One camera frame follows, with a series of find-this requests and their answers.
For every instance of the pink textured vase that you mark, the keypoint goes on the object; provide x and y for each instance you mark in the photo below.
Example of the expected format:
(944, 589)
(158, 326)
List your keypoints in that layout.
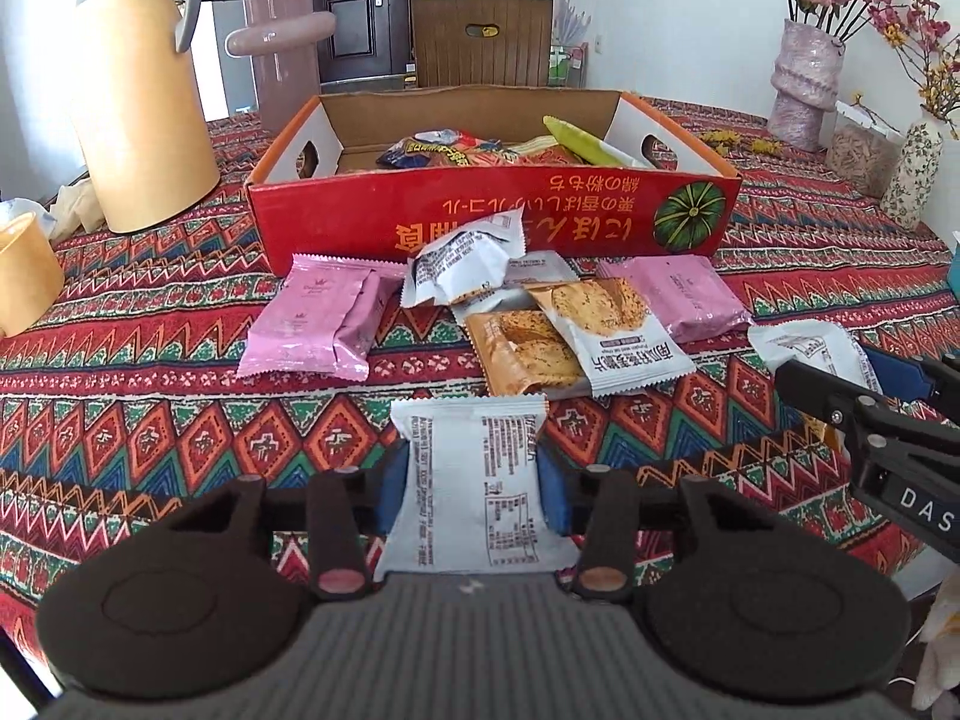
(806, 90)

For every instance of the pink snack packet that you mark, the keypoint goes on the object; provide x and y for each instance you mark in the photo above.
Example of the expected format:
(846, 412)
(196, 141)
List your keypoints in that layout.
(390, 285)
(300, 330)
(675, 300)

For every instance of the green white snack packet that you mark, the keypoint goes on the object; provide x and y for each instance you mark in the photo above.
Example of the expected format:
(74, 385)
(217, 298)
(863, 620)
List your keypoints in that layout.
(592, 146)

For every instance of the beige cloth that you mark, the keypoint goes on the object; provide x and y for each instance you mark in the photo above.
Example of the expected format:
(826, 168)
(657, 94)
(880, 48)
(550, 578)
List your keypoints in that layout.
(79, 210)

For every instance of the red snack packet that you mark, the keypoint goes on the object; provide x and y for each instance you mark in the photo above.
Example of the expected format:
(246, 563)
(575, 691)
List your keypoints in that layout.
(517, 154)

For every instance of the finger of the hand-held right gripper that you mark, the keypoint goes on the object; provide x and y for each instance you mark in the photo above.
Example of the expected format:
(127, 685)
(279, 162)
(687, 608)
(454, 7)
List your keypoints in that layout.
(900, 375)
(817, 390)

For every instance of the white printed snack packet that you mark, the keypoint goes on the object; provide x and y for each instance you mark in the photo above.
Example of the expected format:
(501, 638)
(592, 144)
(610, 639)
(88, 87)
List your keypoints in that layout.
(472, 480)

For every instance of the clear seed container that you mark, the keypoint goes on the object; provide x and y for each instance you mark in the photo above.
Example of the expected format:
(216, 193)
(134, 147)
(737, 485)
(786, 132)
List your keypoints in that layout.
(862, 161)

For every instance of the orange paper cup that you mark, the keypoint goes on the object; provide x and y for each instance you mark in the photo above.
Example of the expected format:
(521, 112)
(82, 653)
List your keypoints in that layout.
(26, 277)

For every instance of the orange cracker packet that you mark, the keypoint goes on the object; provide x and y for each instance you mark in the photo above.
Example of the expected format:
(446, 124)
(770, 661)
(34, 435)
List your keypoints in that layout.
(510, 352)

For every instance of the fallen yellow blossoms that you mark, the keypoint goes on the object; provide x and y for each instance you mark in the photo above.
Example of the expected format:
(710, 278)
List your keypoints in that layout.
(720, 139)

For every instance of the red cardboard box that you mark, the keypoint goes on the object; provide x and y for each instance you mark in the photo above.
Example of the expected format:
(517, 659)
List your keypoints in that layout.
(450, 217)

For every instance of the floral print vase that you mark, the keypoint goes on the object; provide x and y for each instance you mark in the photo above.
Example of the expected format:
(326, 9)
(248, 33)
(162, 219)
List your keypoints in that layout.
(911, 172)

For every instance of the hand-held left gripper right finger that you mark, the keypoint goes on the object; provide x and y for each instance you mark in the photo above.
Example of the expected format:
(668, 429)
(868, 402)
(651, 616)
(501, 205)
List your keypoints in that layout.
(553, 495)

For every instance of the wooden chair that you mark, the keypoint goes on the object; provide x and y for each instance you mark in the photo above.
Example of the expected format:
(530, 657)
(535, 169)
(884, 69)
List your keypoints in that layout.
(450, 52)

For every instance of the thin yellow blossom branches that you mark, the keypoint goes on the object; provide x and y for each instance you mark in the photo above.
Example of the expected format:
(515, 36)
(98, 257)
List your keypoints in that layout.
(941, 82)

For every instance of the small white snack packet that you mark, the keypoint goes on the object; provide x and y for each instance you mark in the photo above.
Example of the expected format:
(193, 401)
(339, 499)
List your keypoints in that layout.
(540, 270)

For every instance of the yellow thermos jug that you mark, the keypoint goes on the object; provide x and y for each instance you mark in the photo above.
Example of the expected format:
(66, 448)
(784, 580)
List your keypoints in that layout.
(142, 127)

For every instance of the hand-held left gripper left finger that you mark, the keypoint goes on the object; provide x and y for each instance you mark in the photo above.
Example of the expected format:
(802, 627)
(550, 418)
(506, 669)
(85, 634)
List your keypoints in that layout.
(391, 487)

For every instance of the dark brown door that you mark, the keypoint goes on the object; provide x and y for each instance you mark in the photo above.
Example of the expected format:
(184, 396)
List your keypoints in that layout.
(352, 15)

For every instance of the blue snack packet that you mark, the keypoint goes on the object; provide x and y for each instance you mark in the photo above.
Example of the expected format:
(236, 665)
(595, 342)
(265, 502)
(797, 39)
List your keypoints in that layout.
(401, 156)

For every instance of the white grey snack packet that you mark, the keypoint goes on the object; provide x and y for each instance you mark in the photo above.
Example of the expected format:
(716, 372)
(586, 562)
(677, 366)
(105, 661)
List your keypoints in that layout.
(810, 345)
(465, 262)

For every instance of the white cracker packet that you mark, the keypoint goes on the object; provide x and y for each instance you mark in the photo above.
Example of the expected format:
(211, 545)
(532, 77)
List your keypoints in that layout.
(622, 345)

